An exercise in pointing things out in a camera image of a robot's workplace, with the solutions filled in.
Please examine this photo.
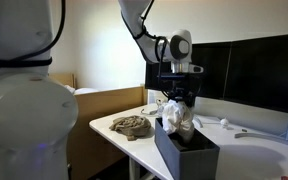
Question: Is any small white round object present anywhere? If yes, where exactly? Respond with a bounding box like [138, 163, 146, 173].
[219, 117, 230, 128]

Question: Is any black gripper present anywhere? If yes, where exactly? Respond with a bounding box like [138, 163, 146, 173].
[167, 78, 199, 109]

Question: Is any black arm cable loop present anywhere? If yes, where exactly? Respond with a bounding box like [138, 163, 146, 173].
[132, 0, 171, 98]

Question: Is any tan cloth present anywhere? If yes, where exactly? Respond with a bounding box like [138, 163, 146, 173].
[108, 114, 153, 142]

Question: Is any black cable strap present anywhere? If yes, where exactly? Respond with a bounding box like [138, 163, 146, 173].
[0, 55, 54, 77]

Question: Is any white cloth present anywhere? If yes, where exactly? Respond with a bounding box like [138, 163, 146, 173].
[160, 98, 196, 144]

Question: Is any wooden cabinet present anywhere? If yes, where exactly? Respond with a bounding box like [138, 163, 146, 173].
[48, 72, 149, 180]

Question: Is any white item on cabinet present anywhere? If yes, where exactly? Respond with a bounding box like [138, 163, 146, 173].
[63, 84, 101, 97]

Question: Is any white table leg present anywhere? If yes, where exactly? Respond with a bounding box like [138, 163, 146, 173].
[127, 155, 159, 180]

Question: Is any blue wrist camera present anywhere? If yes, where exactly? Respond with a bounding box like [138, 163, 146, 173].
[156, 72, 188, 88]

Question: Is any dark grey box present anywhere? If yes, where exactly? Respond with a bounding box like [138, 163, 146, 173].
[154, 116, 221, 180]

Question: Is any large black monitor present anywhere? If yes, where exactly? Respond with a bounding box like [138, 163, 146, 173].
[223, 31, 288, 117]

